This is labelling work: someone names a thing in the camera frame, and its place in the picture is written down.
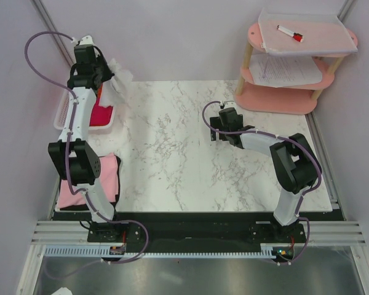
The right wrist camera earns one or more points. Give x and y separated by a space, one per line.
227 104

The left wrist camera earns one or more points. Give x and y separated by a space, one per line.
86 40

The magenta folded t shirt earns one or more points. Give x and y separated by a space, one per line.
101 115

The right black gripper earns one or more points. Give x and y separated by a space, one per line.
216 122

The white slotted cable duct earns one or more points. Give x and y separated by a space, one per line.
105 252

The aluminium rail frame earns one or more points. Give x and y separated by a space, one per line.
334 236

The white plastic basket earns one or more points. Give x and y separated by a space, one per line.
61 113

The white crumpled paper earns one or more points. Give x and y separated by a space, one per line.
62 291

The white t shirt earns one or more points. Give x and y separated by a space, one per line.
116 90

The translucent document folder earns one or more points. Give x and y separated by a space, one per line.
323 35

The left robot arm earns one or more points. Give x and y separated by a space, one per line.
76 162

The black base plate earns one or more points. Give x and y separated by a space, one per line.
198 232

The red white marker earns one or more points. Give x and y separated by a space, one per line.
296 36

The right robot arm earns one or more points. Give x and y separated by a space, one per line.
295 164

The pink three tier shelf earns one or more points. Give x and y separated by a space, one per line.
298 99

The pink folded t shirt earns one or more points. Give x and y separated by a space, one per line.
107 178

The printed paper sheets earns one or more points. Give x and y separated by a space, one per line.
277 72

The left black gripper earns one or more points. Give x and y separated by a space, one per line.
101 59

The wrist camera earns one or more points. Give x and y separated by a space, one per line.
227 104
86 40

